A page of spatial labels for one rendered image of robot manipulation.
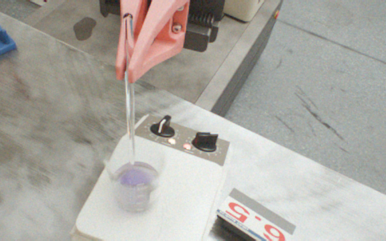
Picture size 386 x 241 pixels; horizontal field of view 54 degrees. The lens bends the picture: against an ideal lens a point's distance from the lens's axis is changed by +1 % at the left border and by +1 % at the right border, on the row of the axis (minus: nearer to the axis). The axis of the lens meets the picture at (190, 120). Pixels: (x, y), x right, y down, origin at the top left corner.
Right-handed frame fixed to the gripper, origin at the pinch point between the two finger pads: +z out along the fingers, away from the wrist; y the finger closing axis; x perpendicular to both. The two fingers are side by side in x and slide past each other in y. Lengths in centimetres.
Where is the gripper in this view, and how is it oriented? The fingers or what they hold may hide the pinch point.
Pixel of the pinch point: (128, 66)
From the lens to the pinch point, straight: 25.6
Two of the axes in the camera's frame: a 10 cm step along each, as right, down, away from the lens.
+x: -1.1, 5.8, 8.0
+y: 9.7, 2.4, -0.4
